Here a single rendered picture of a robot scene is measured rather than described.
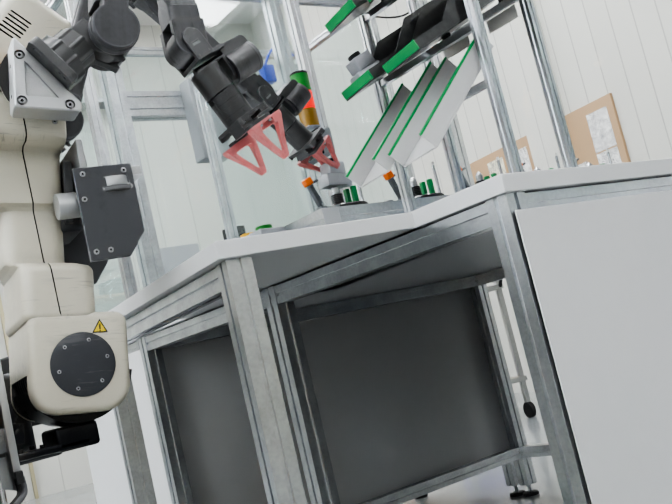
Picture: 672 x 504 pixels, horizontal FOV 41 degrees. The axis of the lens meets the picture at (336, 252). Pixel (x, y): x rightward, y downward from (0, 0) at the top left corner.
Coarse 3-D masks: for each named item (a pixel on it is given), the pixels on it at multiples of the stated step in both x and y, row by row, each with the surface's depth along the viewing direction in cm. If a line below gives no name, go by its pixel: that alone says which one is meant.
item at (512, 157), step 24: (408, 0) 219; (528, 0) 190; (360, 24) 208; (480, 24) 180; (528, 24) 190; (480, 48) 180; (552, 72) 189; (384, 96) 205; (552, 96) 187; (504, 120) 177; (552, 120) 188; (504, 144) 177; (456, 168) 213; (408, 192) 203; (456, 192) 213
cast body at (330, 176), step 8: (320, 168) 219; (328, 168) 216; (344, 168) 218; (328, 176) 215; (336, 176) 216; (344, 176) 217; (320, 184) 217; (328, 184) 214; (336, 184) 216; (344, 184) 217; (352, 184) 220
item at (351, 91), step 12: (432, 0) 199; (408, 24) 194; (396, 36) 208; (408, 36) 194; (384, 48) 206; (396, 48) 192; (384, 60) 190; (372, 72) 188; (384, 72) 189; (360, 84) 192; (372, 84) 202; (348, 96) 198
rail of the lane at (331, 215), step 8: (328, 208) 193; (336, 208) 195; (304, 216) 198; (312, 216) 195; (320, 216) 193; (328, 216) 193; (336, 216) 194; (288, 224) 203; (296, 224) 200; (304, 224) 198; (312, 224) 197; (320, 224) 193
